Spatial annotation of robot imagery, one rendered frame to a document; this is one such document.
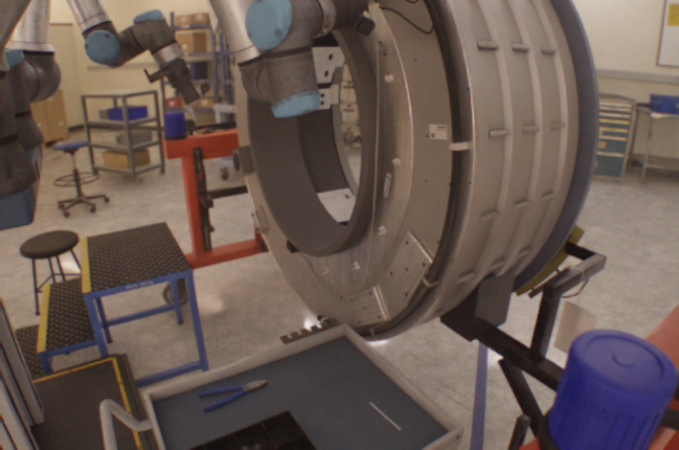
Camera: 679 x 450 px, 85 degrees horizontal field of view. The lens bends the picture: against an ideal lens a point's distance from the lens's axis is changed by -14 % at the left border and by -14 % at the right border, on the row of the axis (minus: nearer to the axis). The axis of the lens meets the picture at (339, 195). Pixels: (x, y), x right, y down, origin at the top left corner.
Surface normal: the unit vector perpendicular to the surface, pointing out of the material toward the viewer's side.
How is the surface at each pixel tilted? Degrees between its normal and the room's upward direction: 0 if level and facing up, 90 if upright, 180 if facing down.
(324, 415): 0
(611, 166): 90
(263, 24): 93
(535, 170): 91
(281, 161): 61
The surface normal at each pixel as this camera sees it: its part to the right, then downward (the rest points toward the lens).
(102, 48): 0.22, 0.39
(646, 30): -0.32, 0.31
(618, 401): -0.54, 0.27
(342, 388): 0.00, -0.95
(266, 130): 0.52, 0.10
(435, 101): -0.85, 0.17
